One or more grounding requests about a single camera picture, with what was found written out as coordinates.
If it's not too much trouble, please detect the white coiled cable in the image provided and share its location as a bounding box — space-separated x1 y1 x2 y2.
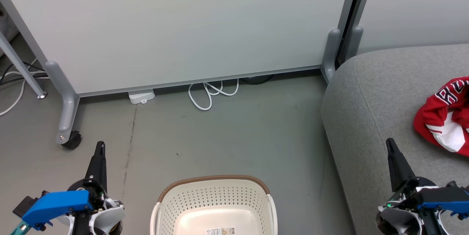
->
188 78 240 111

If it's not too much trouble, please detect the wide white partition panel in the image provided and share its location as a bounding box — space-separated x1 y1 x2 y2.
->
0 0 363 98

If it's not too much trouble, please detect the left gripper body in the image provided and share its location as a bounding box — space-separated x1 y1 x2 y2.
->
75 178 125 235

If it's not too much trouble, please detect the black cable under partition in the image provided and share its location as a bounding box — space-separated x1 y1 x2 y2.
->
240 74 274 85

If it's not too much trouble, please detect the white product label sticker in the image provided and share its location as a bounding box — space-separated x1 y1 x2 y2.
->
206 227 236 235

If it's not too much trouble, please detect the grey fabric sofa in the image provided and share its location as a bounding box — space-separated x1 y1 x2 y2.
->
321 44 469 235

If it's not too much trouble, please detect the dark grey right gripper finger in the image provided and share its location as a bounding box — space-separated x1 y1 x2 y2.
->
386 138 416 193

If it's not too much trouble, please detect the narrow white partition panel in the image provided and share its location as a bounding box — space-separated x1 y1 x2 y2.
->
352 0 469 55

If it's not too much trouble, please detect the left teal cable connector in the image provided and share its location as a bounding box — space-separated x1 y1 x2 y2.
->
10 221 32 235

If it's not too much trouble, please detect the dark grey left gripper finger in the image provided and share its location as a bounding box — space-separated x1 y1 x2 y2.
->
85 141 108 191

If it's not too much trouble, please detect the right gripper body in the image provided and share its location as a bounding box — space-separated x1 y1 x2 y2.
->
376 176 437 235

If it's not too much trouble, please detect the cream perforated laundry basket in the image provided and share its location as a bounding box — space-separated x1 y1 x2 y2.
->
149 175 278 235

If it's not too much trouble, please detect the red jersey with white trim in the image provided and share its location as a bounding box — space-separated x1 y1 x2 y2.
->
413 76 469 157

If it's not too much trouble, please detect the black caster wheel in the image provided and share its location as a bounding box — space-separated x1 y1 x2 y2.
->
60 130 82 150

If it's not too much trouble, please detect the grey partition foot with caster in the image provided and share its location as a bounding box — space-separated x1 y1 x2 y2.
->
45 60 80 145

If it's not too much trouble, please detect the white power adapter box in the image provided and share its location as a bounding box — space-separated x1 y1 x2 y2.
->
128 89 156 104

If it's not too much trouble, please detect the grey metal table leg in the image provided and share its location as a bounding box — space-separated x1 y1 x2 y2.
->
0 32 47 99

